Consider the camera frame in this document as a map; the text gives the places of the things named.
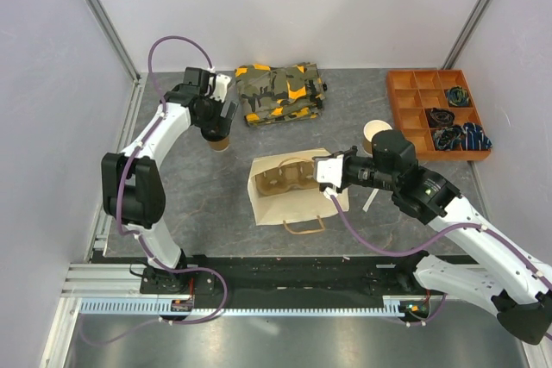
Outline brown paper coffee cup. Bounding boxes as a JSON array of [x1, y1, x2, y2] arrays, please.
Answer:
[[208, 137, 229, 153]]

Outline brown pulp cup carrier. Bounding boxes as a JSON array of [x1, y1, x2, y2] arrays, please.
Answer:
[[254, 160, 317, 196]]

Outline brown paper bag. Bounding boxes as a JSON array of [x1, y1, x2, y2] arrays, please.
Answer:
[[248, 148, 337, 234]]

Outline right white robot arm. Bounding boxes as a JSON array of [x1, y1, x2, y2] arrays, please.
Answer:
[[313, 130, 551, 345]]

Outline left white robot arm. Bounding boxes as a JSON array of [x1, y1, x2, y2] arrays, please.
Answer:
[[101, 67, 237, 293]]

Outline white paper straw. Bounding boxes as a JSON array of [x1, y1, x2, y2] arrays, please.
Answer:
[[362, 189, 379, 212]]

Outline camouflage folded cloth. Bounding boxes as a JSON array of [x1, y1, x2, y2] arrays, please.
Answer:
[[234, 62, 328, 127]]

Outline orange compartment tray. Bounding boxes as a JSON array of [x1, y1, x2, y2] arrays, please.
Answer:
[[386, 69, 491, 161]]

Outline dark mixed bands bundle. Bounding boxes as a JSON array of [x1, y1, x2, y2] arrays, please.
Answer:
[[432, 125, 463, 151]]

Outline blue striped bands bundle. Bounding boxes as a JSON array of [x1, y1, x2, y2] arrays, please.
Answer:
[[461, 122, 492, 151]]

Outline blue green rubber bands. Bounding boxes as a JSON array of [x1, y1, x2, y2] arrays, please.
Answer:
[[445, 85, 470, 108]]

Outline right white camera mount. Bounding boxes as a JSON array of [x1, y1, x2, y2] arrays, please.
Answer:
[[313, 154, 344, 198]]

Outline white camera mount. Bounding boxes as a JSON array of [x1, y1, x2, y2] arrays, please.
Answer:
[[207, 68, 232, 103], [313, 154, 344, 198]]

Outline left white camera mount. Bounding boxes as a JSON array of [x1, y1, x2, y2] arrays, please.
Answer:
[[207, 68, 232, 103]]

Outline aluminium cable duct rail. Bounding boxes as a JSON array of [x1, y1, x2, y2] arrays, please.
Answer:
[[79, 297, 406, 318]]

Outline left aluminium frame post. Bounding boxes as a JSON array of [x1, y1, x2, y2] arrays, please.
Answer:
[[85, 0, 141, 82]]

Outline aluminium frame post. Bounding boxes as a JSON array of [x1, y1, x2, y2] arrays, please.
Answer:
[[85, 0, 141, 82], [441, 0, 492, 70]]

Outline right aluminium frame post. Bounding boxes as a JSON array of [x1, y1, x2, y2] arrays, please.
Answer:
[[441, 0, 492, 70]]

